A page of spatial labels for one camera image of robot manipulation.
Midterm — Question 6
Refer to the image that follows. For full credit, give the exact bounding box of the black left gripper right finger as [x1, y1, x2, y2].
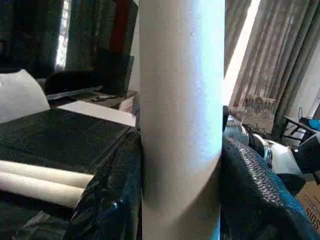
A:
[219, 136, 320, 240]

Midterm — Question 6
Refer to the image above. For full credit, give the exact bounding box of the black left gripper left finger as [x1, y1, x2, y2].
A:
[64, 131, 143, 240]

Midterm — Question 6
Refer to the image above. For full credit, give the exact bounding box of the brown cardboard box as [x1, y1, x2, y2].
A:
[294, 178, 320, 227]

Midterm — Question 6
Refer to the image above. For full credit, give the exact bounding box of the white flat board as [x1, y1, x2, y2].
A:
[57, 99, 137, 127]

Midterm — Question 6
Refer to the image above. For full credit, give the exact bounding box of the black box with red stripe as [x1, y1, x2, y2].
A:
[66, 0, 140, 98]

